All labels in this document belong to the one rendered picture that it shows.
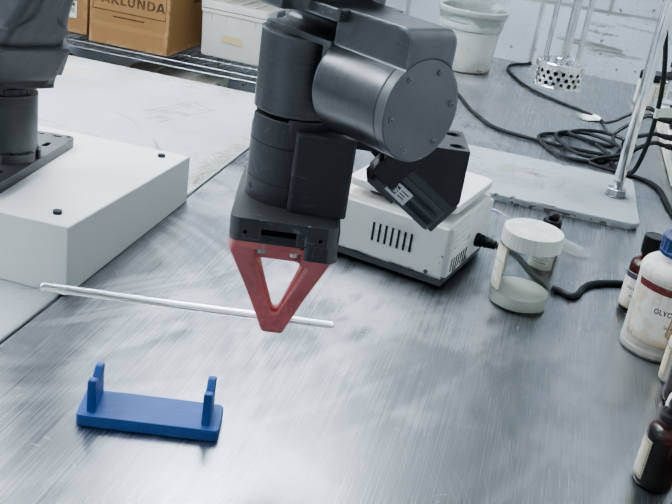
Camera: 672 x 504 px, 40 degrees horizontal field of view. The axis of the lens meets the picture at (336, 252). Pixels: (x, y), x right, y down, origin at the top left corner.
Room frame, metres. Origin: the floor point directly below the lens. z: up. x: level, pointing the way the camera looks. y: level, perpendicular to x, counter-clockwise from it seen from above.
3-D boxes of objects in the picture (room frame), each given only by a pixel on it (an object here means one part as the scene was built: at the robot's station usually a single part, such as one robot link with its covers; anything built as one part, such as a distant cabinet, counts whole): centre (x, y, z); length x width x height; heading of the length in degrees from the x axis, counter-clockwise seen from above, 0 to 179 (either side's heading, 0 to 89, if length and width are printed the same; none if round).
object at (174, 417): (0.55, 0.11, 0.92); 0.10 x 0.03 x 0.04; 93
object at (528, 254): (0.84, -0.19, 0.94); 0.06 x 0.06 x 0.08
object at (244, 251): (0.56, 0.04, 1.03); 0.07 x 0.07 x 0.09; 3
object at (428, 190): (0.56, -0.02, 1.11); 0.11 x 0.07 x 0.06; 93
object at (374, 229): (0.93, -0.06, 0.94); 0.22 x 0.13 x 0.08; 66
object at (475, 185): (0.92, -0.08, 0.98); 0.12 x 0.12 x 0.01; 66
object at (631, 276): (0.86, -0.31, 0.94); 0.03 x 0.03 x 0.08
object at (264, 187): (0.55, 0.04, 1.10); 0.10 x 0.07 x 0.07; 3
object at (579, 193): (1.23, -0.25, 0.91); 0.30 x 0.20 x 0.01; 79
